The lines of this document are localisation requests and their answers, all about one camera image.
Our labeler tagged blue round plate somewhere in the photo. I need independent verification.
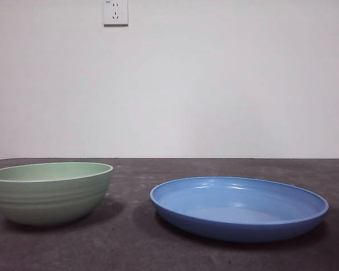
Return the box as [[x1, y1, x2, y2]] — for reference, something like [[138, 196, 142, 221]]
[[149, 176, 329, 243]]

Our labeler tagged green ribbed bowl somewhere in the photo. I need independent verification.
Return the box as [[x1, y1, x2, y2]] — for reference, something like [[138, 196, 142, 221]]
[[0, 161, 114, 226]]

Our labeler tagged white wall socket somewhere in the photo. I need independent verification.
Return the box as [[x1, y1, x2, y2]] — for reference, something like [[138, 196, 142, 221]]
[[103, 0, 129, 28]]

